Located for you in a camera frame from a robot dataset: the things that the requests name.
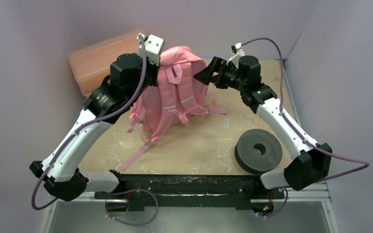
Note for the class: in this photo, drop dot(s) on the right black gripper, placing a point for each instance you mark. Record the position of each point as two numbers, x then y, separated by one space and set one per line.
220 73

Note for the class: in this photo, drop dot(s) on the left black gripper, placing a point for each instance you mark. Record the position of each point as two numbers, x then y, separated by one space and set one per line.
155 68

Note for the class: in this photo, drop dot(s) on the pink student backpack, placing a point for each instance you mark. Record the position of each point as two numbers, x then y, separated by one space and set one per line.
177 97

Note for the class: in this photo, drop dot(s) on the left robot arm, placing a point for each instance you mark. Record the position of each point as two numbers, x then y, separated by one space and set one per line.
129 75

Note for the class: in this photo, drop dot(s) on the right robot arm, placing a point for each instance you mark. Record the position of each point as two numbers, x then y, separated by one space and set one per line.
310 159

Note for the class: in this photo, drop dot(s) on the orange translucent plastic box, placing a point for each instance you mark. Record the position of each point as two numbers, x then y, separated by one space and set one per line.
91 64

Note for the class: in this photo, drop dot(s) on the dark grey tape roll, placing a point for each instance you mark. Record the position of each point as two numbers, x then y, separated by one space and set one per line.
258 151

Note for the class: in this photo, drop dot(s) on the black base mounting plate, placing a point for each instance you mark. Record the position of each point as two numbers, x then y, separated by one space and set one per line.
242 192

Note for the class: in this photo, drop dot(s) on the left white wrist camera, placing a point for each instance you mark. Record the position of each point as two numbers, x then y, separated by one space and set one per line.
151 46

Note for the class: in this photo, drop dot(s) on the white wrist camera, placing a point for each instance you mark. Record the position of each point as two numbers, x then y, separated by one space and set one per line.
151 46
237 53

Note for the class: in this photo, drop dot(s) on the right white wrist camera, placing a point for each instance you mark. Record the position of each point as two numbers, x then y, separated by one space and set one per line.
237 53

